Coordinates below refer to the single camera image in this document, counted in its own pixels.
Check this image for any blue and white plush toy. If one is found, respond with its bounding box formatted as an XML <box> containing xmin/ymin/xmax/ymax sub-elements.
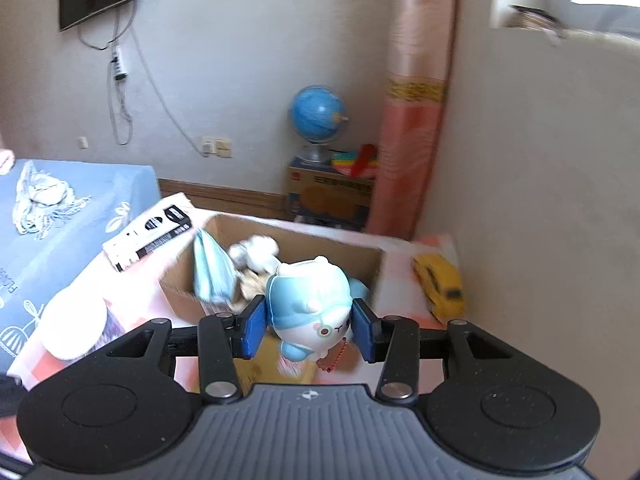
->
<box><xmin>265</xmin><ymin>256</ymin><xmax>373</xmax><ymax>373</ymax></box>

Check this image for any white cable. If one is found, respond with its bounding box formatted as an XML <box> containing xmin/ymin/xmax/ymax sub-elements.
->
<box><xmin>131</xmin><ymin>22</ymin><xmax>203</xmax><ymax>155</ymax></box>
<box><xmin>106</xmin><ymin>57</ymin><xmax>134</xmax><ymax>147</ymax></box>

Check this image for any black and white carton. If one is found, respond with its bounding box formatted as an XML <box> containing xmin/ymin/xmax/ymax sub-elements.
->
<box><xmin>102</xmin><ymin>204</ymin><xmax>193</xmax><ymax>273</ymax></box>

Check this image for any blue printed blanket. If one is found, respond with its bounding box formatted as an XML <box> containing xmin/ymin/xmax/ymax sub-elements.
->
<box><xmin>0</xmin><ymin>159</ymin><xmax>162</xmax><ymax>376</ymax></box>

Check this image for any jar with white lid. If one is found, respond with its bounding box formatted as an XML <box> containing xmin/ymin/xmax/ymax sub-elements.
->
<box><xmin>41</xmin><ymin>287</ymin><xmax>121</xmax><ymax>361</ymax></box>

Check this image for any blue desk globe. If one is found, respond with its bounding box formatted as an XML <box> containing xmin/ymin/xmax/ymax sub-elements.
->
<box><xmin>290</xmin><ymin>85</ymin><xmax>350</xmax><ymax>166</ymax></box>

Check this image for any blue and brown cardboard box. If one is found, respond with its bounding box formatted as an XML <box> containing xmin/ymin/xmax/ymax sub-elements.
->
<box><xmin>286</xmin><ymin>159</ymin><xmax>376</xmax><ymax>222</ymax></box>

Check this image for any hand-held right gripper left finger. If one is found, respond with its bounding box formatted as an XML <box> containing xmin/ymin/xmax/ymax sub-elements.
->
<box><xmin>105</xmin><ymin>294</ymin><xmax>268</xmax><ymax>406</ymax></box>

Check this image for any rainbow coloured toy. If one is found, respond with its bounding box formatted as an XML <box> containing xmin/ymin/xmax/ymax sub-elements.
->
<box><xmin>331</xmin><ymin>144</ymin><xmax>378</xmax><ymax>178</ymax></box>

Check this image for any white soft toy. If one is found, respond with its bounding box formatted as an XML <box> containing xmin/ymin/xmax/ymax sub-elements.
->
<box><xmin>227</xmin><ymin>235</ymin><xmax>281</xmax><ymax>273</ymax></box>

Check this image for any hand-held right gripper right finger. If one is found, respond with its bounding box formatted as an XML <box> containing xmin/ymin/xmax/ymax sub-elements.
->
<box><xmin>351</xmin><ymin>297</ymin><xmax>511</xmax><ymax>406</ymax></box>

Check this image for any yellow toy car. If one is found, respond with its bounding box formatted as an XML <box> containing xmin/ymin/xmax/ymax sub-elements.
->
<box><xmin>412</xmin><ymin>252</ymin><xmax>467</xmax><ymax>321</ymax></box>

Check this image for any pink patterned curtain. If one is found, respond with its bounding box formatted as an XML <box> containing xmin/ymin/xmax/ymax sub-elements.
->
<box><xmin>372</xmin><ymin>0</ymin><xmax>460</xmax><ymax>241</ymax></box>

